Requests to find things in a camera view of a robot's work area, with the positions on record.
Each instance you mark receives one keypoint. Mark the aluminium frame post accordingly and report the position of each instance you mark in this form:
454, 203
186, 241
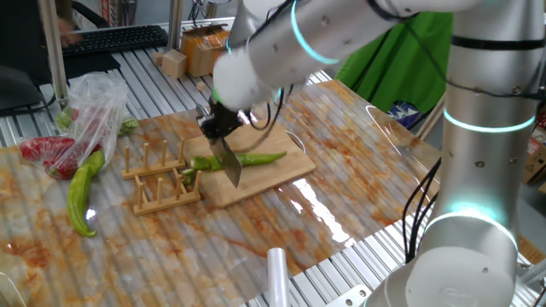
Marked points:
433, 117
53, 51
175, 21

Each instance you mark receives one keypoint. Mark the black keyboard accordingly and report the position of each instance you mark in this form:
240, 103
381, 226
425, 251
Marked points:
111, 39

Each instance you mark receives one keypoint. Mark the cardboard box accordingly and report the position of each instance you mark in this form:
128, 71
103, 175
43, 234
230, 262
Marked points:
205, 51

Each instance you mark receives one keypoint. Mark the cut green pepper chunk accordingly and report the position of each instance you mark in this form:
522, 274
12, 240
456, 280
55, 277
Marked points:
215, 163
200, 163

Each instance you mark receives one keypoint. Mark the large wooden block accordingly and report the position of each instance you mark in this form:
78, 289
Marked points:
175, 64

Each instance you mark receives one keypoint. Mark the marble pattern plastic mat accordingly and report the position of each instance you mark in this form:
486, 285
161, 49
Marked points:
170, 247

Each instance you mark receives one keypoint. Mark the steel cleaver knife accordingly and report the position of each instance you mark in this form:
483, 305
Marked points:
228, 164

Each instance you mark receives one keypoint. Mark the long green chili pepper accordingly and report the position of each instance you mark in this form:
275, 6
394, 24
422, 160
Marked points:
264, 158

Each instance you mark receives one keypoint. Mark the wooden cutting board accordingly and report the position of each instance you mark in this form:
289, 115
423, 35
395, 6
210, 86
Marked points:
273, 175

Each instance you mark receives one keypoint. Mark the red chili pepper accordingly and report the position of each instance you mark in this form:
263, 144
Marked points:
64, 168
42, 147

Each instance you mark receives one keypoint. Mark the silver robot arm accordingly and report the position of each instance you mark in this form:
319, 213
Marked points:
482, 170

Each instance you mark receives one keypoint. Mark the plastic bag of peppers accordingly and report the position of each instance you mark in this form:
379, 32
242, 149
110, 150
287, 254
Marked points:
128, 126

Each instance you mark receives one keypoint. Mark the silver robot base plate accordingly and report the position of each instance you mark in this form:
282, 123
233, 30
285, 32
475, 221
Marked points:
350, 298

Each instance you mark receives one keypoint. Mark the blue patterned cloth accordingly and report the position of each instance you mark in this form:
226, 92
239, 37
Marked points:
401, 113

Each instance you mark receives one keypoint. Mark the clear plastic bag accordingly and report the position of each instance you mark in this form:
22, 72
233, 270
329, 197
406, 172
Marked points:
94, 98

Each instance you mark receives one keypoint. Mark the cut green pepper stem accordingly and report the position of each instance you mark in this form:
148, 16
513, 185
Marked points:
187, 175

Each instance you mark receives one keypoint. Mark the black computer monitor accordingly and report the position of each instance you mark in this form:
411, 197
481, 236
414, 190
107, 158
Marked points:
17, 42

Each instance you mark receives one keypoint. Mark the tiny wooden block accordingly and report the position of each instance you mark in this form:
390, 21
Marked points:
201, 86

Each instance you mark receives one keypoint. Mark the small wooden block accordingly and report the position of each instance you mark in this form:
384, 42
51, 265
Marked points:
158, 58

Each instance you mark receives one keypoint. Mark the blurred person hand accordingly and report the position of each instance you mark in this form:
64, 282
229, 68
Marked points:
69, 35

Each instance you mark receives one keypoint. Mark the green cloth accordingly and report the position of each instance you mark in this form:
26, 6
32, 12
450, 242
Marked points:
396, 72

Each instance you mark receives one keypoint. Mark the white plastic film roll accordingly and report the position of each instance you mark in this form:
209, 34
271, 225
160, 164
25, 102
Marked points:
278, 281

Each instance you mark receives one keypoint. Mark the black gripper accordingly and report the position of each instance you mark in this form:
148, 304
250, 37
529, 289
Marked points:
224, 117

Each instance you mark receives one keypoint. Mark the curved green chili pepper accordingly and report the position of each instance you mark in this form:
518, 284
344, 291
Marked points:
77, 196

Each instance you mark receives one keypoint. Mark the chopped green pepper pieces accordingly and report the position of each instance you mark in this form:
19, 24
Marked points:
63, 119

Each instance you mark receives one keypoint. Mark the wooden peg rack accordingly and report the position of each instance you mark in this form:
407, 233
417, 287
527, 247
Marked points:
149, 170

